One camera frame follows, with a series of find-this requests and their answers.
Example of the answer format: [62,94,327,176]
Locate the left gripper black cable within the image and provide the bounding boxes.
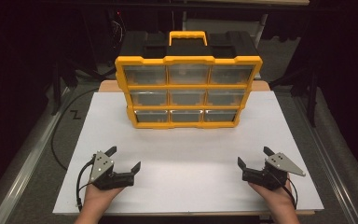
[76,158,96,213]

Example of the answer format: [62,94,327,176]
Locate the set of clear drawers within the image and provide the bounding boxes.
[123,64,255,123]

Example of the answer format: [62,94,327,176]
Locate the black metal stand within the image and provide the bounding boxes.
[269,66,321,128]
[49,55,78,117]

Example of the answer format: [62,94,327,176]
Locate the bundle of hanging wires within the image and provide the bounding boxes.
[109,10,128,50]

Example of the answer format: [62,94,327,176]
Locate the person's left hand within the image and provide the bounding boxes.
[80,185,124,213]

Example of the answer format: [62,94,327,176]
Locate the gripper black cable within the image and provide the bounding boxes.
[268,169,299,210]
[76,158,96,213]

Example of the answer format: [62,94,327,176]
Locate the long black floor cable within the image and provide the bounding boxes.
[50,88,101,172]

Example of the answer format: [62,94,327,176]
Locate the person's right hand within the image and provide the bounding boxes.
[249,178,296,213]

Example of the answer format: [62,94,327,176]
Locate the yellow black organizer cabinet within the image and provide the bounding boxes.
[115,30,264,130]

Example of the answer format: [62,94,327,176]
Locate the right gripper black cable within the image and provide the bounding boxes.
[268,169,299,210]

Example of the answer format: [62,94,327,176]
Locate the aluminium floor rail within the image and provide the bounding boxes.
[292,95,358,224]
[0,87,73,224]

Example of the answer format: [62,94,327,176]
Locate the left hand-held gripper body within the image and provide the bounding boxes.
[88,150,136,191]

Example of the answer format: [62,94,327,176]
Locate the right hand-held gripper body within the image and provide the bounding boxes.
[241,152,307,191]

